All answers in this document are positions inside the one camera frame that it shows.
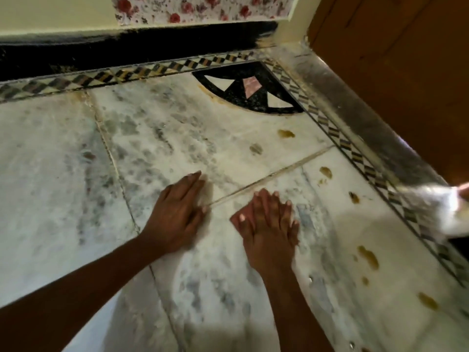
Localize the person's left hand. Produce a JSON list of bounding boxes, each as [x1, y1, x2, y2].
[[140, 171, 210, 254]]

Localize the person's left forearm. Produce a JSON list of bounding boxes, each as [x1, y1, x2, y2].
[[0, 232, 163, 352]]

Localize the person's right forearm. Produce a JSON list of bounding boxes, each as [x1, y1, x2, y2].
[[258, 267, 335, 352]]

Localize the brown wooden door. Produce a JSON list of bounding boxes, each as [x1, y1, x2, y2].
[[307, 0, 469, 187]]

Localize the white cloth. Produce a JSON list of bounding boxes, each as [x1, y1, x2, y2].
[[396, 182, 469, 243]]

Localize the person's right hand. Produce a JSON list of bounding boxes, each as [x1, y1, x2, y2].
[[230, 188, 300, 280]]

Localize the red floral cloth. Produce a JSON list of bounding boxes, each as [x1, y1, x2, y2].
[[111, 0, 297, 26]]

